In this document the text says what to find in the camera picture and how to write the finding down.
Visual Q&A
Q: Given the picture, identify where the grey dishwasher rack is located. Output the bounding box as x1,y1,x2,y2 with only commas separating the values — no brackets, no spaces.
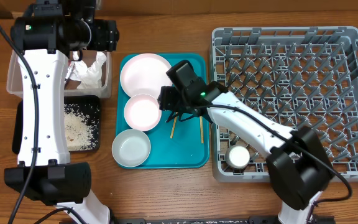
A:
209,26,358,182

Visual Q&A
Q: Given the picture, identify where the white bowl with food residue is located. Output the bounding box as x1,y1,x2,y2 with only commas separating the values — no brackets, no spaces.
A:
124,94,162,131

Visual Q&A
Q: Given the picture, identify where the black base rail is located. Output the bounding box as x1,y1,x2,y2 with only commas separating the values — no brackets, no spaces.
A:
59,215,336,224

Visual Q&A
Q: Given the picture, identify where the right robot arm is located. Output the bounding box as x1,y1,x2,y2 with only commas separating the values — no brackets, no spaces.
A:
158,60,334,223

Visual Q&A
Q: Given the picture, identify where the red snack wrapper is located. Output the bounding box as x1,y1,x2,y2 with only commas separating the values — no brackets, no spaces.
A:
65,62,75,85

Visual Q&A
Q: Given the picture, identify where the clear plastic waste bin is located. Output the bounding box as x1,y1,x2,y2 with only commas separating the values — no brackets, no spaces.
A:
6,51,112,98

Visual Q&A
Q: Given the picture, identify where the wooden chopstick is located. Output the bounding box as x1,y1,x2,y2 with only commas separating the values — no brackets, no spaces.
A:
170,117,178,139
199,116,204,144

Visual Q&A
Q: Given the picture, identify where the rice pile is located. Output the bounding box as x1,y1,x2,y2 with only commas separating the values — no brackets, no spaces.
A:
63,104,100,152

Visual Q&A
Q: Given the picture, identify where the white napkin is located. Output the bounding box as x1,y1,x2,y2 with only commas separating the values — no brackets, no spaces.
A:
69,52,107,89

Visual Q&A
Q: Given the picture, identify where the large white plate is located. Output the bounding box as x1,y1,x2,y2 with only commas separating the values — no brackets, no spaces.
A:
120,54,172,98

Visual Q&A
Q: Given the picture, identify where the black food waste tray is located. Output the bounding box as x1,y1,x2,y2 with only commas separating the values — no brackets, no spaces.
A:
11,95,101,155

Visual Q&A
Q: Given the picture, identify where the shallow grey-white bowl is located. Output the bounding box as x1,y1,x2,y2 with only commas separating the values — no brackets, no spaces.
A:
111,129,151,168

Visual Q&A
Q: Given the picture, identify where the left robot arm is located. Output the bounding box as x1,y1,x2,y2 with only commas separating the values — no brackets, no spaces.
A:
4,0,119,223

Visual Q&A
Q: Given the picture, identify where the small white cup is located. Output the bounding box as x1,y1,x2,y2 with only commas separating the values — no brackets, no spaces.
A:
225,145,250,169

